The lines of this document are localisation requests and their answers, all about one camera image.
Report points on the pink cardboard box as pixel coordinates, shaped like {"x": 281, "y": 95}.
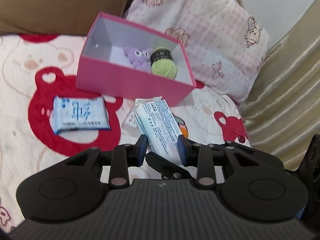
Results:
{"x": 125, "y": 59}

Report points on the blue wet wipes pack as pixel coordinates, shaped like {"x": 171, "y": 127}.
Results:
{"x": 79, "y": 114}

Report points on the pink checked pillow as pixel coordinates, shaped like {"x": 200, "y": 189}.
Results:
{"x": 224, "y": 43}

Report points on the purple Kuromi plush toy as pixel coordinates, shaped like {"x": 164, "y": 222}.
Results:
{"x": 140, "y": 59}

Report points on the olive satin curtain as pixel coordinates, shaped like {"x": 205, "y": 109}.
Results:
{"x": 281, "y": 113}

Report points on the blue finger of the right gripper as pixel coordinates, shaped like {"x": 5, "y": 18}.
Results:
{"x": 167, "y": 169}

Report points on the brown pillow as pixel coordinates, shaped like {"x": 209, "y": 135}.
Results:
{"x": 71, "y": 17}

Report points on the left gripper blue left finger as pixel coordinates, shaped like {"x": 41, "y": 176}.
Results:
{"x": 125, "y": 156}

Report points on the green yarn ball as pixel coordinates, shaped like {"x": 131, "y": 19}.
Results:
{"x": 162, "y": 63}

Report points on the clear orange-labelled plastic case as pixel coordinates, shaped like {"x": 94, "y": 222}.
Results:
{"x": 129, "y": 124}

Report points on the white tissue pack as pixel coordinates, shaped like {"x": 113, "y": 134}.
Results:
{"x": 154, "y": 119}

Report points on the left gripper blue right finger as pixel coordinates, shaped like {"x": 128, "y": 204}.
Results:
{"x": 199, "y": 156}

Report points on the orange makeup sponge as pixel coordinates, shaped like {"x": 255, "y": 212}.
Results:
{"x": 183, "y": 129}

